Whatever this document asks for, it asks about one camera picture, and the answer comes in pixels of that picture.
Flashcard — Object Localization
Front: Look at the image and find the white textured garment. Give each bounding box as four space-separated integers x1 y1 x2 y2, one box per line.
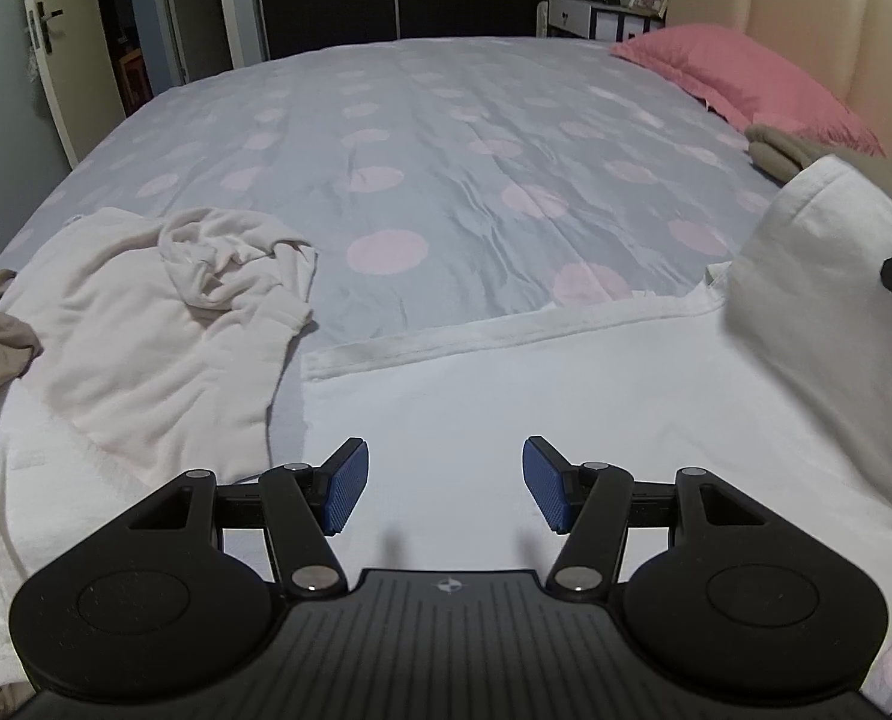
0 382 149 717

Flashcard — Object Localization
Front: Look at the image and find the folded khaki garment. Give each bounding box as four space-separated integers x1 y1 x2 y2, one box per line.
744 124 892 199

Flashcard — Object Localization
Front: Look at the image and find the cream door with handle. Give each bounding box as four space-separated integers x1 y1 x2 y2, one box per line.
25 0 125 166

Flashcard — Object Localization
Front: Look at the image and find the pink pillow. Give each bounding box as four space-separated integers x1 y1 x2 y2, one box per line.
610 23 884 156

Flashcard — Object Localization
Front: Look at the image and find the cream beige garment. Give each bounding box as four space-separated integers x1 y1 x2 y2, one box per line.
2 208 318 488

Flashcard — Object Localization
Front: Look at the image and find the white smooth shirt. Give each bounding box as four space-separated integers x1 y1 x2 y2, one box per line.
301 158 892 707

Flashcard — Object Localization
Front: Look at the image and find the white bedside cabinet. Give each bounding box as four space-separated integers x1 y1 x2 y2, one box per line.
544 0 666 43

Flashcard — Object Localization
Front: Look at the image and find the polka dot bed sheet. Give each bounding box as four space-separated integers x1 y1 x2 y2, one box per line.
0 34 892 714

